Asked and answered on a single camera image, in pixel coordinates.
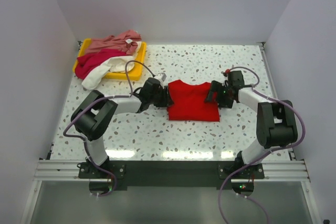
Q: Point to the dusty pink t shirt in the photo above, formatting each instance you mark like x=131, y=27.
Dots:
x=126, y=42

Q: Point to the yellow plastic tray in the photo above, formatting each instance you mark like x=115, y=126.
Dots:
x=134, y=74

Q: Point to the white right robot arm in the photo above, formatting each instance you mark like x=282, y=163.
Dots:
x=275, y=126

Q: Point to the magenta t shirt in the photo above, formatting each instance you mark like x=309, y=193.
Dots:
x=88, y=62

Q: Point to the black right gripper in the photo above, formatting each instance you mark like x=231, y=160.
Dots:
x=215, y=87

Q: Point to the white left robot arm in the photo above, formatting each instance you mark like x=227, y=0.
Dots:
x=92, y=118

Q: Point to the aluminium table edge rail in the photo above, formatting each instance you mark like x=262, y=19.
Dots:
x=286, y=117

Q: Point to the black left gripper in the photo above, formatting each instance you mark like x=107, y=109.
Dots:
x=166, y=100

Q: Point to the red t shirt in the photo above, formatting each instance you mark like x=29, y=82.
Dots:
x=189, y=103

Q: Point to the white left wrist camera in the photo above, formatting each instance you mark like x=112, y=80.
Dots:
x=161, y=76

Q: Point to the white t shirt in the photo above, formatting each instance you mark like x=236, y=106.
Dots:
x=111, y=65

